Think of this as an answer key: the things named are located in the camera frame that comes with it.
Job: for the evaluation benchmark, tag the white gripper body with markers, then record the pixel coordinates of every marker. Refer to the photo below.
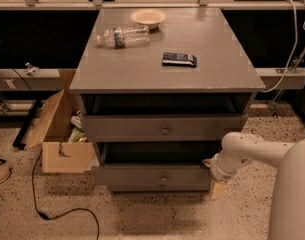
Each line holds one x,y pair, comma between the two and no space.
219,172

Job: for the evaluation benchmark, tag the grey drawer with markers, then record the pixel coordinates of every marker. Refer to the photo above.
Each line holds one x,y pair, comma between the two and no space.
158,188
152,163
150,128

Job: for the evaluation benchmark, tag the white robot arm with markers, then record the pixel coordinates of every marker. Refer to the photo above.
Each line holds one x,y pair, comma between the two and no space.
287,213

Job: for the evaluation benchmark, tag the grey drawer cabinet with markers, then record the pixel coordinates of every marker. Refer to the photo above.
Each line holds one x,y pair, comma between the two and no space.
133,81

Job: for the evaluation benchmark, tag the grey bottom drawer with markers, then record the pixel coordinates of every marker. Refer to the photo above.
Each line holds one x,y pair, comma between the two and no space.
158,188

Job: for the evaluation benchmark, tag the grey top drawer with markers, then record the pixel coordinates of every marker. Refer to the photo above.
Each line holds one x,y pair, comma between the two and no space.
150,128

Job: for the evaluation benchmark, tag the open cardboard box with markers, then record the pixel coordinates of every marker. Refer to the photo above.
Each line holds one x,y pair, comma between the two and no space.
51,130

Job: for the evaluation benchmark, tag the dark blue snack packet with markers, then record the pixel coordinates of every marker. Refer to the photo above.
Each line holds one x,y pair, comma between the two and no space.
177,59

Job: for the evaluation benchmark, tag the clear plastic water bottle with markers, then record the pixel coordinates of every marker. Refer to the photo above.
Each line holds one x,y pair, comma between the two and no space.
124,37

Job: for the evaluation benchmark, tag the white bowl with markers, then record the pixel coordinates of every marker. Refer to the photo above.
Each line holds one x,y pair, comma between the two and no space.
149,17

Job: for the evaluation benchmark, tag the small clear object on ledge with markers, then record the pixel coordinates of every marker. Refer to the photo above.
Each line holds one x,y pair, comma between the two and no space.
31,70

